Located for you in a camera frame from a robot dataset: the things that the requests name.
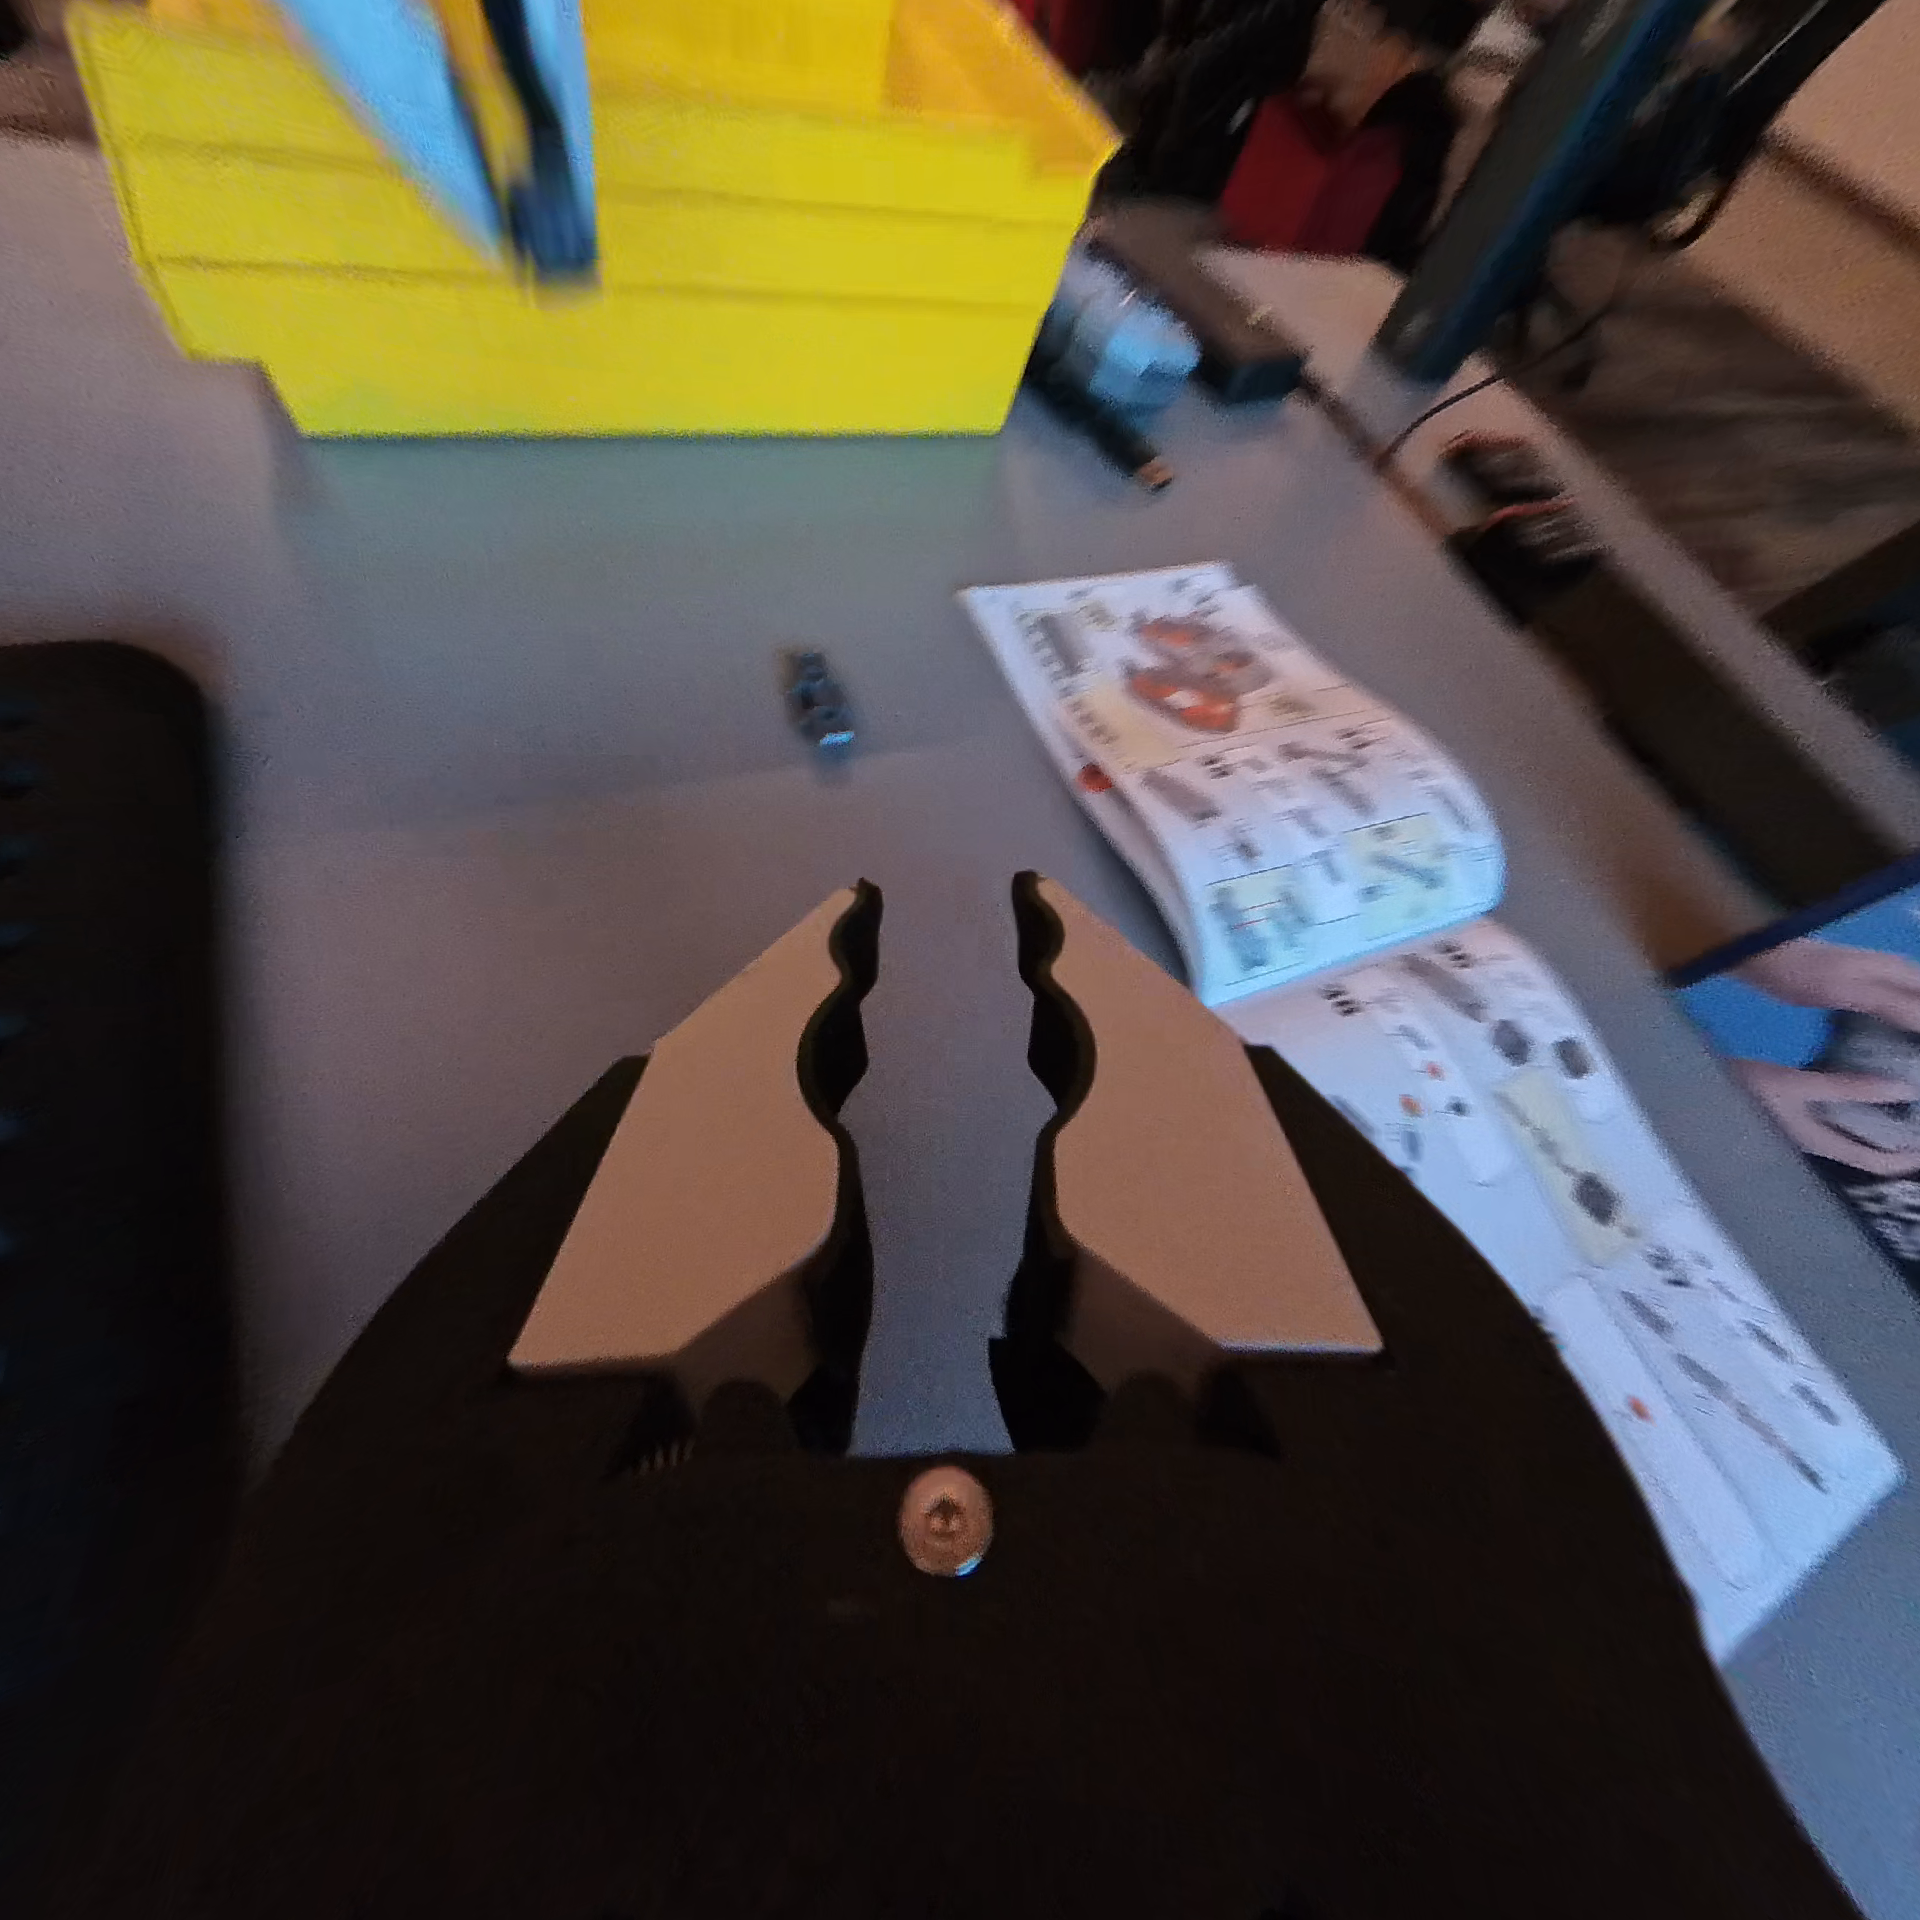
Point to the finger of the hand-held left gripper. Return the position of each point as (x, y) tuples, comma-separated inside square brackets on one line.
[(405, 90)]

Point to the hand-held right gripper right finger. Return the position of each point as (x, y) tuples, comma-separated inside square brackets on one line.
[(1200, 1202)]

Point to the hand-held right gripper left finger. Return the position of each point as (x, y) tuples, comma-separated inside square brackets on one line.
[(692, 1202)]

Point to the yellow plastic bin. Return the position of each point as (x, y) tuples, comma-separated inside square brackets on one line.
[(751, 300)]

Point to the toy instruction booklet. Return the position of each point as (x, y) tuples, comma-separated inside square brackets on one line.
[(1319, 780)]

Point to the small dark grey brick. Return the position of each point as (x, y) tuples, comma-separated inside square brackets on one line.
[(820, 699)]

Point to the grey desk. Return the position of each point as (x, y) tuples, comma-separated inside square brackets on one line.
[(524, 571)]

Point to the colourful toy box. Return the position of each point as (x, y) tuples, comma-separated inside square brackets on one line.
[(1800, 1037)]

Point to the black perforated block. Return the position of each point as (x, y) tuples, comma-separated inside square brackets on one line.
[(106, 974)]

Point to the light grey side table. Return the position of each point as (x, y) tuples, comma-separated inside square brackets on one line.
[(1680, 629)]

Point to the grey toy hub block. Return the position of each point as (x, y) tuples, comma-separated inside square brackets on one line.
[(1119, 339)]

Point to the black battery with red edge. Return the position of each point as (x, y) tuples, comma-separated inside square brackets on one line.
[(1517, 505)]

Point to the black power adapter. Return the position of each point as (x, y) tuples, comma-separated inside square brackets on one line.
[(1244, 369)]

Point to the red fabric item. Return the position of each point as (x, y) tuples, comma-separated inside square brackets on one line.
[(1319, 166)]

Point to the black metal post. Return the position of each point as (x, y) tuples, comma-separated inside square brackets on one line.
[(1560, 166)]

